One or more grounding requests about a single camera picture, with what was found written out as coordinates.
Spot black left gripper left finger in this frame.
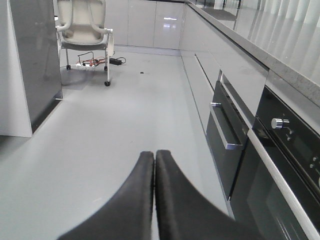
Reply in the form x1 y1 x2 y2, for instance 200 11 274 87
59 151 155 240

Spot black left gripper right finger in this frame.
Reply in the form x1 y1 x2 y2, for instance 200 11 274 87
155 150 263 240

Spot black built-in drawer appliance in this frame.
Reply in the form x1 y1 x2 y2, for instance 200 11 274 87
206 72 249 199

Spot black built-in oven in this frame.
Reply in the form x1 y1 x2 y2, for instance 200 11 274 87
230 87 320 240

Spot black power adapter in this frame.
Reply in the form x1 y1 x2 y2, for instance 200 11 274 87
109 57 127 66

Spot white power strip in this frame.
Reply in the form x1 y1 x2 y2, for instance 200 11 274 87
70 63 97 70

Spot dark grey island cabinet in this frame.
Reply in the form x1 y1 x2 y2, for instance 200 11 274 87
0 0 62 138

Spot grey stone countertop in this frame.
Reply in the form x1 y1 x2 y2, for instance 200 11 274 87
186 1 320 106

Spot grey kitchen base cabinets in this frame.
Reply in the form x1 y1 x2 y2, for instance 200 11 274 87
106 0 268 129

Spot white office chair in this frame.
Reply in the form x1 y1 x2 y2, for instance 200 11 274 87
55 0 114 87

